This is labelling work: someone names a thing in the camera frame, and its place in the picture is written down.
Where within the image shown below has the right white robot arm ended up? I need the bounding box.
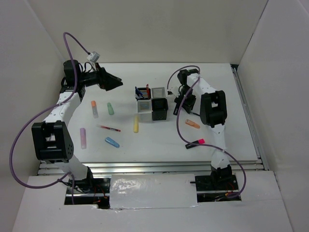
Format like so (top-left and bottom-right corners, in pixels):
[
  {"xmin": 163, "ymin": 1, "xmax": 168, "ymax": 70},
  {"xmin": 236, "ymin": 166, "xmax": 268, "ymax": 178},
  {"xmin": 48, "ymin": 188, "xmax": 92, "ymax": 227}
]
[{"xmin": 173, "ymin": 65, "xmax": 232, "ymax": 189}]

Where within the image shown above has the red gel pen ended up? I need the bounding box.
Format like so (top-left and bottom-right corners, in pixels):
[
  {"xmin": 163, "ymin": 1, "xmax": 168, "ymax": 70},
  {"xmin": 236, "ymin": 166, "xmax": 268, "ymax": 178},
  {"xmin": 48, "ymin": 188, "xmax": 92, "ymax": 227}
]
[{"xmin": 97, "ymin": 125, "xmax": 121, "ymax": 132}]

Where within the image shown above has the green transparent correction tape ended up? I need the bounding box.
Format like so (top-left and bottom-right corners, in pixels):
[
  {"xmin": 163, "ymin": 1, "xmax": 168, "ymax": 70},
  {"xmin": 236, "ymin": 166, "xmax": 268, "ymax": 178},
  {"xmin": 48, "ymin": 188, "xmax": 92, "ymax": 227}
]
[{"xmin": 107, "ymin": 102, "xmax": 114, "ymax": 115}]

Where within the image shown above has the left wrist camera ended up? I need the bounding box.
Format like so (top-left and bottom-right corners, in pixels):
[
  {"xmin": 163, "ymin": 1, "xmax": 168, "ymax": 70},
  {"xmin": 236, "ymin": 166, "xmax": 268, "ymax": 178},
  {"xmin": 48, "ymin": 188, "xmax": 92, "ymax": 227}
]
[{"xmin": 87, "ymin": 51, "xmax": 100, "ymax": 63}]

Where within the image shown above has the white back-right pen holder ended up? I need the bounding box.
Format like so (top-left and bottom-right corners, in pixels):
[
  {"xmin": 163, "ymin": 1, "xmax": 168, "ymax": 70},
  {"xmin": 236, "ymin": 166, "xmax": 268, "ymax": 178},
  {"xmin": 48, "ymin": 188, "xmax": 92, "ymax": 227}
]
[{"xmin": 151, "ymin": 87, "xmax": 166, "ymax": 99}]

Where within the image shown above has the orange capped clear highlighter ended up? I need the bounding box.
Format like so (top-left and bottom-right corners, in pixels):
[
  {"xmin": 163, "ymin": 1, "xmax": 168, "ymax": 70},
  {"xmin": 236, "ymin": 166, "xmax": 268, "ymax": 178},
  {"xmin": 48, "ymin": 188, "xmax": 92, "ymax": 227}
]
[{"xmin": 91, "ymin": 101, "xmax": 98, "ymax": 118}]

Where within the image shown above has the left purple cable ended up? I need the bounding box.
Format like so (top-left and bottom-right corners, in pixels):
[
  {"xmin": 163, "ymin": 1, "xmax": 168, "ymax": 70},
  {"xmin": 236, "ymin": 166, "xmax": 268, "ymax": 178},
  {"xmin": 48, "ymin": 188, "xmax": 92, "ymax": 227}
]
[{"xmin": 9, "ymin": 32, "xmax": 94, "ymax": 205}]

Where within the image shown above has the white front-left pen holder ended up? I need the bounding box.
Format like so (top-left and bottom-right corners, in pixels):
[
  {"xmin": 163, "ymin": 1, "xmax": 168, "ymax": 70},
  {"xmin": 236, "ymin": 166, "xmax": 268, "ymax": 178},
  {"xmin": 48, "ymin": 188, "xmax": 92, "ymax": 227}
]
[{"xmin": 137, "ymin": 100, "xmax": 152, "ymax": 123}]

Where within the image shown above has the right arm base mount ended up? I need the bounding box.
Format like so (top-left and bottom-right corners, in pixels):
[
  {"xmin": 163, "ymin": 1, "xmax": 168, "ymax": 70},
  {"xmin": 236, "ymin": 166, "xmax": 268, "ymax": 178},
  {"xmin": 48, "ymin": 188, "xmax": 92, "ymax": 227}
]
[{"xmin": 190, "ymin": 171, "xmax": 241, "ymax": 203}]

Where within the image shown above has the red ballpoint pen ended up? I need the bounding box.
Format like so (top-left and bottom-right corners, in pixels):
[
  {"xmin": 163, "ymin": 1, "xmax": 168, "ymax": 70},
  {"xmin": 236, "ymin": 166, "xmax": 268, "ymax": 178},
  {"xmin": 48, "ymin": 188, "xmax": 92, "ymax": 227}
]
[{"xmin": 146, "ymin": 84, "xmax": 150, "ymax": 99}]

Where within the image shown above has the purple black highlighter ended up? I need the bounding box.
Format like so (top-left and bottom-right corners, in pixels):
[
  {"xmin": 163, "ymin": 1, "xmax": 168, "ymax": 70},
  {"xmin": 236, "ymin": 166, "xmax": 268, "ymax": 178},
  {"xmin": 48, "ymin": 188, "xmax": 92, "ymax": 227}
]
[{"xmin": 173, "ymin": 105, "xmax": 179, "ymax": 116}]

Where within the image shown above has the orange transparent correction tape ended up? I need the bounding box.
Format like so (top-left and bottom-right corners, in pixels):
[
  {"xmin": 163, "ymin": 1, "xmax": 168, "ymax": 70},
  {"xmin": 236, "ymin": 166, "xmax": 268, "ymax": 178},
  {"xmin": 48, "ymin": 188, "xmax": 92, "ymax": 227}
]
[{"xmin": 185, "ymin": 119, "xmax": 200, "ymax": 129}]

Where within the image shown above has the pink black highlighter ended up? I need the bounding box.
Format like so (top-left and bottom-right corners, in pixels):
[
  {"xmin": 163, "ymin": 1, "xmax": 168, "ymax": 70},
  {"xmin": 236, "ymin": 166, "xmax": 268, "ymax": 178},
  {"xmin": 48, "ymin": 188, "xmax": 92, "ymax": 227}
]
[{"xmin": 185, "ymin": 139, "xmax": 205, "ymax": 149}]

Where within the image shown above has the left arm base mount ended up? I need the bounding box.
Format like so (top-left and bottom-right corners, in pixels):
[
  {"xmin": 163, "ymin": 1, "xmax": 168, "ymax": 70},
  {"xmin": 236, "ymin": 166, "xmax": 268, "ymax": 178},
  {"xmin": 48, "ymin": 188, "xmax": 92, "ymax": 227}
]
[{"xmin": 61, "ymin": 178, "xmax": 111, "ymax": 209}]

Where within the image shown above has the purple cable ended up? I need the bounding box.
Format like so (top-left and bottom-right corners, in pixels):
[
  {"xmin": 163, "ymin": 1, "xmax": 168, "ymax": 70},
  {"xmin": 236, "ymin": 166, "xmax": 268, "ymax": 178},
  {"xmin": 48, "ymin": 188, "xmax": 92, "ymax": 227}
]
[
  {"xmin": 9, "ymin": 32, "xmax": 94, "ymax": 205},
  {"xmin": 168, "ymin": 65, "xmax": 247, "ymax": 199}
]

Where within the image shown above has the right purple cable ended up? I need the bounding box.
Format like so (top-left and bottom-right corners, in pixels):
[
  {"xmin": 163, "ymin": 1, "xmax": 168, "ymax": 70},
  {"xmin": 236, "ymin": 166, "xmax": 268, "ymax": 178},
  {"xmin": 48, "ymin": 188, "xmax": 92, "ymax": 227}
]
[{"xmin": 168, "ymin": 65, "xmax": 247, "ymax": 199}]

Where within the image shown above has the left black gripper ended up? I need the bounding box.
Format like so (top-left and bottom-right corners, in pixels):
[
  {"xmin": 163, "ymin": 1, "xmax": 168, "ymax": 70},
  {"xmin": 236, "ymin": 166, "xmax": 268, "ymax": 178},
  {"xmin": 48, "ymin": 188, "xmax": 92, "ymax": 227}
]
[{"xmin": 78, "ymin": 62, "xmax": 123, "ymax": 91}]

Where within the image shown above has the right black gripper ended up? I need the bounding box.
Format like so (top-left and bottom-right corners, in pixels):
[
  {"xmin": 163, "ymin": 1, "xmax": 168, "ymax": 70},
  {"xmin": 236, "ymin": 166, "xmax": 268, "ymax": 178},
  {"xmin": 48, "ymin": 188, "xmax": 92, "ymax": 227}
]
[{"xmin": 175, "ymin": 85, "xmax": 197, "ymax": 114}]

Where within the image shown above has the black back-left pen holder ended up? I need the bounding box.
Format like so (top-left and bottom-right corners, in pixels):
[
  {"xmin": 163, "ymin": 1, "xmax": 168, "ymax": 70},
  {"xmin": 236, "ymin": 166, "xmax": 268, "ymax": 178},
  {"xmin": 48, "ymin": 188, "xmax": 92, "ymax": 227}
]
[{"xmin": 135, "ymin": 87, "xmax": 152, "ymax": 101}]

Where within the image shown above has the aluminium rail frame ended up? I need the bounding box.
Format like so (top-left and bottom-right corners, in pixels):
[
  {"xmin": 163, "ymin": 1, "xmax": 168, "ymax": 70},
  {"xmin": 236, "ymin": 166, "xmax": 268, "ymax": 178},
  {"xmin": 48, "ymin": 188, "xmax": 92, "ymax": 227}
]
[{"xmin": 37, "ymin": 63, "xmax": 270, "ymax": 175}]

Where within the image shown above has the yellow pastel highlighter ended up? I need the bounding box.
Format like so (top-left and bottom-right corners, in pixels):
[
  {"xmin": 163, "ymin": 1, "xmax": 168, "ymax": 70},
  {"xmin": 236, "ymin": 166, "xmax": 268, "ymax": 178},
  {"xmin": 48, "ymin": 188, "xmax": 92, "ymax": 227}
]
[{"xmin": 133, "ymin": 115, "xmax": 139, "ymax": 133}]

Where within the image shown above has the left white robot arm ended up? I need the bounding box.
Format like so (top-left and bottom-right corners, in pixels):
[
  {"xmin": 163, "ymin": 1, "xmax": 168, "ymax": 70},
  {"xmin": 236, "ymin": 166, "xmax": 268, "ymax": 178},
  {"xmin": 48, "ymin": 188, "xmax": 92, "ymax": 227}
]
[{"xmin": 31, "ymin": 60, "xmax": 123, "ymax": 193}]

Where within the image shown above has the black front-right pen holder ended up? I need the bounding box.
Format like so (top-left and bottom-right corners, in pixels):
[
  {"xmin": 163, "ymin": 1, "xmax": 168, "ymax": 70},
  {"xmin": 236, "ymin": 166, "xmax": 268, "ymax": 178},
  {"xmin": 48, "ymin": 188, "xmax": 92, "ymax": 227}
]
[{"xmin": 152, "ymin": 98, "xmax": 169, "ymax": 121}]

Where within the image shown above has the pink pastel highlighter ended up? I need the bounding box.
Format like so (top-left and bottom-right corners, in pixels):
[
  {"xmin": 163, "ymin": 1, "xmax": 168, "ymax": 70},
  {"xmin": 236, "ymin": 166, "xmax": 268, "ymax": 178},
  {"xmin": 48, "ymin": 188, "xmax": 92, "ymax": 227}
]
[{"xmin": 80, "ymin": 128, "xmax": 86, "ymax": 149}]

